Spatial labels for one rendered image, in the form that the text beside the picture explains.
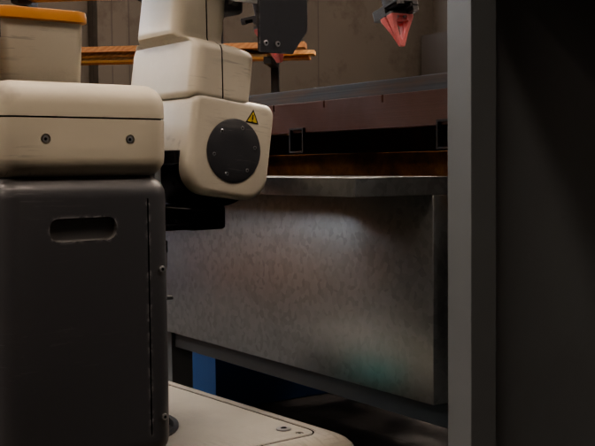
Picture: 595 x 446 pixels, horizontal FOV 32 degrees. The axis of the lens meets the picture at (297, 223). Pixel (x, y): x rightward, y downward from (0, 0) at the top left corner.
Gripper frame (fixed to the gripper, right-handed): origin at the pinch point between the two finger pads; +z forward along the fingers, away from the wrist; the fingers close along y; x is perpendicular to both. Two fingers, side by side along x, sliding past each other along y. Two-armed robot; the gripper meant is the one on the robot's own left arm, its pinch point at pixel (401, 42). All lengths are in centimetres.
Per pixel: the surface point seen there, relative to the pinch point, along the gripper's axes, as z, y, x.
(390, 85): 22, -38, 38
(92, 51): -170, 505, -145
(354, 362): 71, -26, 48
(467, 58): 37, -97, 75
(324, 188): 42, -47, 63
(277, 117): 19.0, -6.3, 42.5
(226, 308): 56, 18, 48
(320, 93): 17.0, -16.4, 37.8
